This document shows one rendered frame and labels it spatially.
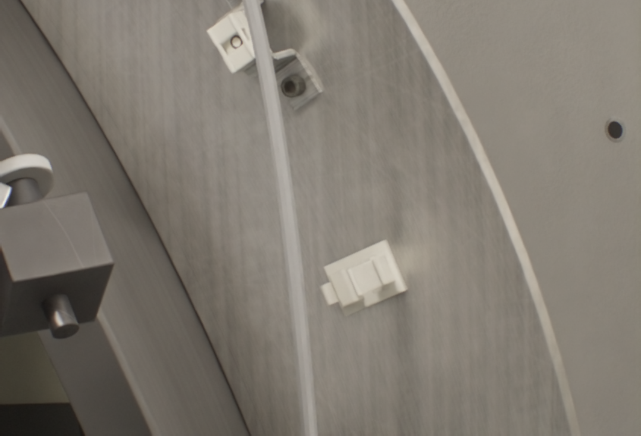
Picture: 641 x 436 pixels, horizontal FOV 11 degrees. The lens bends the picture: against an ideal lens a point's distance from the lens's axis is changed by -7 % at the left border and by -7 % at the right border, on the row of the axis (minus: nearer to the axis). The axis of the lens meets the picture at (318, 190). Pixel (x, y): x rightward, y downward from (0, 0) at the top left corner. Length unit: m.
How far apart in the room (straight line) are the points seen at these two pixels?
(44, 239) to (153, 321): 0.16
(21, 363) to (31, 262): 5.71
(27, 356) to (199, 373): 5.54
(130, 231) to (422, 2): 0.11
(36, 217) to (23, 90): 0.16
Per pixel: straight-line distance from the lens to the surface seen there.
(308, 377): 1.02
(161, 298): 1.06
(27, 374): 6.61
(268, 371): 1.07
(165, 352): 1.05
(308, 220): 1.05
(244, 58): 1.03
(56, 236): 0.91
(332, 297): 1.04
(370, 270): 1.03
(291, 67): 1.04
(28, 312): 0.91
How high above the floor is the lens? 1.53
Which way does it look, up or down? 9 degrees down
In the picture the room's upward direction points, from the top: 3 degrees counter-clockwise
